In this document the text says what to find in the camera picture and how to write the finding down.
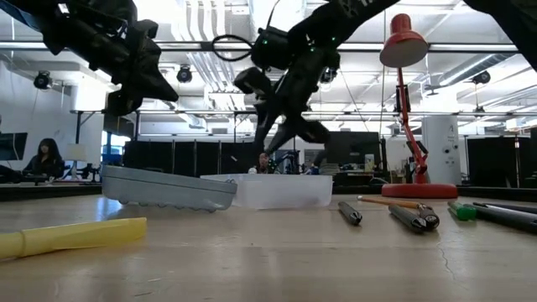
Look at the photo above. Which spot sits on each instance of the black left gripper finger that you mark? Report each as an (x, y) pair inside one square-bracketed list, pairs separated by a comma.
[(158, 88), (123, 104)]

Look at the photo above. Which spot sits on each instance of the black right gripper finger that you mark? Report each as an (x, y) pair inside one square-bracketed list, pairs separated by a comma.
[(262, 126), (310, 131)]

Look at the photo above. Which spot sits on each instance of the grey plastic box lid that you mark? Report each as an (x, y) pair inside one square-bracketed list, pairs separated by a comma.
[(168, 191)]

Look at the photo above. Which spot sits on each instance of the orange wooden pencil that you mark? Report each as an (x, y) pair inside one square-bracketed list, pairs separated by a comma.
[(386, 201)]

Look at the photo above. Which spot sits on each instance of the dark purple pen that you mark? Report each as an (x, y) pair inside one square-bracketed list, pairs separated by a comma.
[(429, 216)]

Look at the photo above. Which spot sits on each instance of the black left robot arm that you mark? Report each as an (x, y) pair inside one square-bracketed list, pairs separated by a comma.
[(50, 21)]

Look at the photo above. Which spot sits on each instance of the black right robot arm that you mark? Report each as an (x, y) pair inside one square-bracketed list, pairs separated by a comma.
[(335, 17)]

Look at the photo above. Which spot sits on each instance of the translucent plastic supply box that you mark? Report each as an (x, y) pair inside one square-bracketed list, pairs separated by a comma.
[(285, 191)]

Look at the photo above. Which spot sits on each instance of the black hanging spotlight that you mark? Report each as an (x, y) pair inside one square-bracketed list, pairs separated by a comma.
[(184, 74), (43, 79), (481, 77)]

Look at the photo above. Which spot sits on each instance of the person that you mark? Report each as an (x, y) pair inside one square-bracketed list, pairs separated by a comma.
[(46, 161), (263, 161)]

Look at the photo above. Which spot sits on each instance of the black computer monitor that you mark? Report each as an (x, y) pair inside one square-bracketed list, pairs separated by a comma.
[(356, 147)]

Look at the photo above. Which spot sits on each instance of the grey horizontal overhead beam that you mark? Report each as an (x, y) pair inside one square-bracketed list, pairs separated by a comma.
[(184, 45)]

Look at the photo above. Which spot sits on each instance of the white shade table lamp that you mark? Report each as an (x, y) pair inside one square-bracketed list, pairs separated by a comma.
[(76, 152)]

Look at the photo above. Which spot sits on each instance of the black partition screen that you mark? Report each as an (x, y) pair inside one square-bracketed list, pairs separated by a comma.
[(495, 161), (189, 155)]

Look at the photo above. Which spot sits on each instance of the black pen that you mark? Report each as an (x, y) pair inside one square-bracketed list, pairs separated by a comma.
[(350, 213), (406, 218), (512, 207)]

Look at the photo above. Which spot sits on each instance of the red desk lamp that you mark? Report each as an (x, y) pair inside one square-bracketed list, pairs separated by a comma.
[(403, 46)]

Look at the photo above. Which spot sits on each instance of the white round pillar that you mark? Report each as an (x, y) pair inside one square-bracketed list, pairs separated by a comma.
[(440, 147)]

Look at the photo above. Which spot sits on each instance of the yellow highlighter marker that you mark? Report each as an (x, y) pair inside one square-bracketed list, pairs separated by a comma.
[(84, 235)]

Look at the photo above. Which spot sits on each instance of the green marker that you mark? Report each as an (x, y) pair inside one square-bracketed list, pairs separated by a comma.
[(461, 211)]

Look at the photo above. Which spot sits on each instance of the dark grey pen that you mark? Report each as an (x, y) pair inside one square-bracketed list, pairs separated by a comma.
[(512, 220)]

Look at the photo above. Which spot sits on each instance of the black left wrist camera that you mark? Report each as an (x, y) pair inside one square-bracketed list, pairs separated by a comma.
[(142, 33)]

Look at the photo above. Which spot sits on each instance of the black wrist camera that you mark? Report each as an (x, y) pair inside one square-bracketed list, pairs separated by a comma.
[(251, 80), (142, 33)]

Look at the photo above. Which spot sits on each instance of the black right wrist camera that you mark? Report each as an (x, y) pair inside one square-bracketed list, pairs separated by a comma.
[(251, 80)]

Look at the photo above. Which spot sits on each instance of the black wall monitor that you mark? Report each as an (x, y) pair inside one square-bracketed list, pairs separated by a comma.
[(12, 147)]

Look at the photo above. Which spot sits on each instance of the black aluminium table frame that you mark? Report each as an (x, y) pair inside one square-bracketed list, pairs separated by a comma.
[(495, 193)]

